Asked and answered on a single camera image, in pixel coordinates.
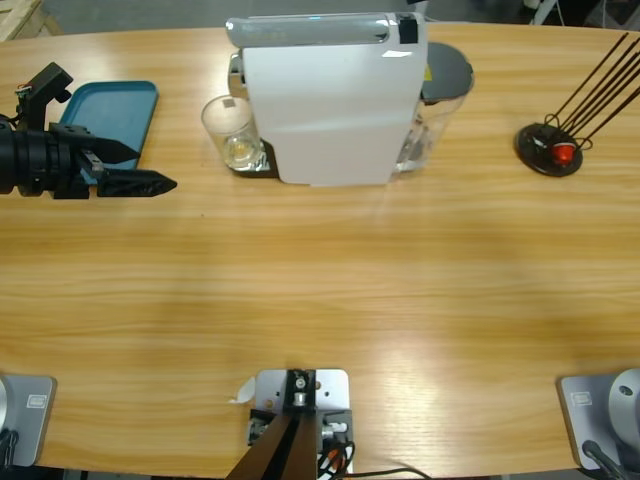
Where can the white metal chair frame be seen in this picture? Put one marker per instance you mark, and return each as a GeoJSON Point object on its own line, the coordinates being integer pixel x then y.
{"type": "Point", "coordinates": [545, 12]}

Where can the dark camera post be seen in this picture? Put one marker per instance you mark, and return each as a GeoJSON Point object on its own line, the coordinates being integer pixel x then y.
{"type": "Point", "coordinates": [290, 445]}

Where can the wooden pallet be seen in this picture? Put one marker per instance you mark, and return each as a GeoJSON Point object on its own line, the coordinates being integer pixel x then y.
{"type": "Point", "coordinates": [20, 17]}

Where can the teal plastic tray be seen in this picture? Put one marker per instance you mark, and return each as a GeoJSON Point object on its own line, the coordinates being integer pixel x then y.
{"type": "Point", "coordinates": [120, 110]}

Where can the white tape piece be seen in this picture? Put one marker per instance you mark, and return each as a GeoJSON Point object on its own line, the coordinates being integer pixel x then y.
{"type": "Point", "coordinates": [245, 391]}

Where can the grey coffee machine lever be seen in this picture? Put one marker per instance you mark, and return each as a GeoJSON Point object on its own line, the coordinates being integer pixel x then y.
{"type": "Point", "coordinates": [300, 32]}

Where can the dark object at right edge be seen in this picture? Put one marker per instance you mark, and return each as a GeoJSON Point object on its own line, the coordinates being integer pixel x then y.
{"type": "Point", "coordinates": [332, 390]}

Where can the clear drinking glass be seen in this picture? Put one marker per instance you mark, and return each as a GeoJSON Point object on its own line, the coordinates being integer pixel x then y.
{"type": "Point", "coordinates": [232, 145]}

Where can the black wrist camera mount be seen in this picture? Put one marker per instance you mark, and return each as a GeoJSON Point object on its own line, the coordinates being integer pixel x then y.
{"type": "Point", "coordinates": [45, 90]}

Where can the black capsule holder with rods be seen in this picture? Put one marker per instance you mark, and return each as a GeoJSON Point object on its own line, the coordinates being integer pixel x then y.
{"type": "Point", "coordinates": [537, 150]}

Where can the white capsule coffee machine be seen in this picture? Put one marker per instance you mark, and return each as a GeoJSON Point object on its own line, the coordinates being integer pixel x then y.
{"type": "Point", "coordinates": [325, 110]}

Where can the clear water tank grey lid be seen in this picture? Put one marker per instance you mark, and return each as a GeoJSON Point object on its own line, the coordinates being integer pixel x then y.
{"type": "Point", "coordinates": [445, 70]}

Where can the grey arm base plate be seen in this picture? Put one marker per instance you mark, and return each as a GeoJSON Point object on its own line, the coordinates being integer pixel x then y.
{"type": "Point", "coordinates": [585, 415]}
{"type": "Point", "coordinates": [30, 415]}

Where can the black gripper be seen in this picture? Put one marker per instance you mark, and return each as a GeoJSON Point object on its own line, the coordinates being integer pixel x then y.
{"type": "Point", "coordinates": [30, 162]}

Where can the red coffee capsule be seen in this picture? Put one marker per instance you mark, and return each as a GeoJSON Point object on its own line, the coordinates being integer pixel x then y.
{"type": "Point", "coordinates": [563, 154]}

